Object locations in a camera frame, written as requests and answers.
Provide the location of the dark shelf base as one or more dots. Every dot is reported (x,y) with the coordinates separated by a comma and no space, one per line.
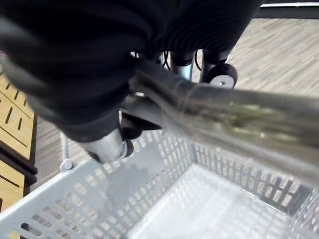
(289,8)

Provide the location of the right robot hand black cloth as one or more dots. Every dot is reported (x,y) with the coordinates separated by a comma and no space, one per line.
(74,49)

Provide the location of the grey perforated plastic basket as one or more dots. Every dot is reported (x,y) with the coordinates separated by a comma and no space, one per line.
(199,199)

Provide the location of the green vegetable stalk bundle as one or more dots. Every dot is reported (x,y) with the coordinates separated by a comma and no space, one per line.
(249,117)

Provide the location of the wooden slotted shelf unit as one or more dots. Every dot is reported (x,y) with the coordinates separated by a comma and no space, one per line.
(15,129)

